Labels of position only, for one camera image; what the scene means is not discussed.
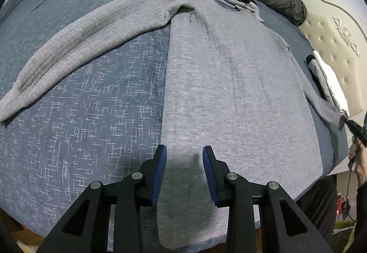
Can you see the person's right hand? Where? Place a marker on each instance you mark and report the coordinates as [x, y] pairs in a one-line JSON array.
[[361, 168]]

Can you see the grey knit garment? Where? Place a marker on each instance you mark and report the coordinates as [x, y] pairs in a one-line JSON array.
[[247, 5]]

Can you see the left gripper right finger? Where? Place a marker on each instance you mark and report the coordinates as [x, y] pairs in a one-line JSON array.
[[284, 226]]

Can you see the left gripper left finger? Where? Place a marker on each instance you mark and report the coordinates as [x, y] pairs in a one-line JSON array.
[[85, 225]]

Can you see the grey quilted sweater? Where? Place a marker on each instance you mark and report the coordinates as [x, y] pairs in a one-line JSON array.
[[215, 92]]

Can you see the blue patterned bed sheet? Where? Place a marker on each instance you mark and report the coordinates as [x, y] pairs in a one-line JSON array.
[[86, 103]]

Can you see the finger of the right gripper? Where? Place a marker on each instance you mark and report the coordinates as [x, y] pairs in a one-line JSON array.
[[353, 126]]

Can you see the cream tufted headboard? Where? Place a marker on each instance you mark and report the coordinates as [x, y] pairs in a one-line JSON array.
[[341, 42]]

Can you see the folded white grey clothes stack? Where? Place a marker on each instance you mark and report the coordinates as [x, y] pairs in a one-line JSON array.
[[328, 82]]

